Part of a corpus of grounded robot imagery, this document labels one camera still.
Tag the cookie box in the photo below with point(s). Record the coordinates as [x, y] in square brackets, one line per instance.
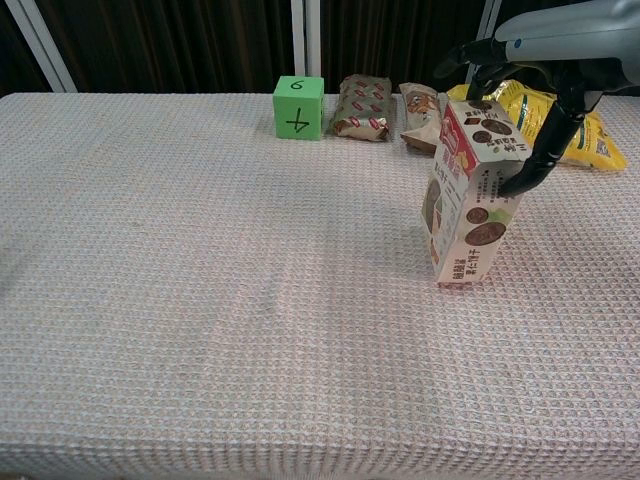
[465, 225]

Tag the green numbered foam cube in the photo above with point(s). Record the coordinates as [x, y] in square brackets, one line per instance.
[297, 112]

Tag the beige waffle-weave tablecloth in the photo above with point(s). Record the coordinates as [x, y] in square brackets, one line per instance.
[250, 300]

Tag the dark curtain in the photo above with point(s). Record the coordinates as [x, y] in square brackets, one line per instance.
[175, 45]

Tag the slanted white frame post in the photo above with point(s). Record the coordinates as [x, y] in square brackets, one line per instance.
[489, 15]
[42, 47]

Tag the yellow snack bag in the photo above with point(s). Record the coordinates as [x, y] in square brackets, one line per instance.
[595, 145]

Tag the beige cartoon snack pack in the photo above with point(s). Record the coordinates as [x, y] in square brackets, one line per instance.
[417, 115]

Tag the upright white frame post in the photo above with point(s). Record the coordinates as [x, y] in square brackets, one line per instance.
[298, 40]
[314, 40]

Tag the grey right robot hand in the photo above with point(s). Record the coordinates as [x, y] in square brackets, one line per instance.
[565, 40]

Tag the brown red-logo snack pack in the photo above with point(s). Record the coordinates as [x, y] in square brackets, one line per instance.
[362, 107]

